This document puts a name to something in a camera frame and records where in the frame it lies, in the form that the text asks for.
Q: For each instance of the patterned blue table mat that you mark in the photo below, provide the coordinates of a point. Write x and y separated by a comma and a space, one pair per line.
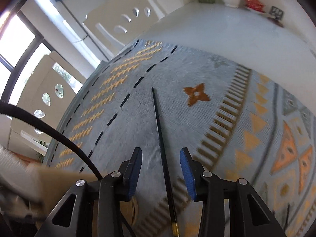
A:
235, 121

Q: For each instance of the bamboo utensil holder cup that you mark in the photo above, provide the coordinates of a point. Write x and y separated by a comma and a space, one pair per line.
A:
69, 189

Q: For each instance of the black chopstick longest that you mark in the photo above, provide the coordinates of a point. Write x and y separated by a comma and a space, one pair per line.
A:
169, 193

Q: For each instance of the red lidded bowl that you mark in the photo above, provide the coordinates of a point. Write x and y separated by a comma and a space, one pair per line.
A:
255, 6

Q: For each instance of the black phone stand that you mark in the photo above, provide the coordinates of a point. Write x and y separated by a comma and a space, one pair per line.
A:
276, 15

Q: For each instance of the light green sleeve forearm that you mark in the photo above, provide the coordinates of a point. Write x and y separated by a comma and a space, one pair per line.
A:
16, 177

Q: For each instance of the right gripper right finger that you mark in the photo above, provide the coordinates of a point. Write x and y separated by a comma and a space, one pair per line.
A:
248, 213

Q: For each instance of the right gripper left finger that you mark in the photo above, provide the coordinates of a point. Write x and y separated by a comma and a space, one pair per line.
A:
98, 202

